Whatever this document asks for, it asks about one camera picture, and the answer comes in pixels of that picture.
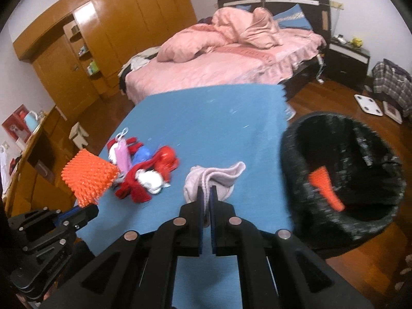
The blue pillow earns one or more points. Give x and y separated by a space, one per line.
294 17

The pink quilt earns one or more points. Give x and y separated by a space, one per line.
206 38

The dark wooden headboard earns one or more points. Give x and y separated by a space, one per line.
318 9

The light blue kettle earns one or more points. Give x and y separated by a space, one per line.
31 123

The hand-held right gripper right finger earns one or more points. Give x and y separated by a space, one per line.
213 204

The white picture frame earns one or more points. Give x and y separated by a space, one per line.
393 112

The red plastic bag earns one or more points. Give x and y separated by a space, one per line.
165 161

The pink slipper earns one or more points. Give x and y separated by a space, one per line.
404 272

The wooden wardrobe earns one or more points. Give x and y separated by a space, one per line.
106 25

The orange spiky massage mat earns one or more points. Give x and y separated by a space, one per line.
88 178

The dark nightstand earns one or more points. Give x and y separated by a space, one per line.
347 64

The pile of clothes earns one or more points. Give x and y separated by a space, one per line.
136 61

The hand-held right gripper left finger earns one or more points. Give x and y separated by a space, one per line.
201 204

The yellow toy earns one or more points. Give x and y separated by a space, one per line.
357 41

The bed with pink sheet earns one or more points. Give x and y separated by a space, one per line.
225 67

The white crumpled paper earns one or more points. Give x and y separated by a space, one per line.
150 180

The beige wall trunking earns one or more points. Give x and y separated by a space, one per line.
336 4

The black lined waste bin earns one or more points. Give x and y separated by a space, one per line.
322 231

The blue foam mat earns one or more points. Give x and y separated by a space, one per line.
209 128

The small wooden stool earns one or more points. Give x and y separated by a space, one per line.
79 135

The pale pink sock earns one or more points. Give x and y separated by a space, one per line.
222 175

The plaid bag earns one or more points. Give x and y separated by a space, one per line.
391 82

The white bathroom scale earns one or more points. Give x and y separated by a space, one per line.
369 105

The red box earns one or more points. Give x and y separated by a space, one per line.
13 124

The wooden side cabinet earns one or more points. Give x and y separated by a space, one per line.
35 170

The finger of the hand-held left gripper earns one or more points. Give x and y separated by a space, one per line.
82 215

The blue plastic bag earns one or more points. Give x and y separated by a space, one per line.
141 155

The orange strip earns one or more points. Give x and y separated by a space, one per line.
325 188

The pink packet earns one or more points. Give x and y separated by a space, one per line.
123 156

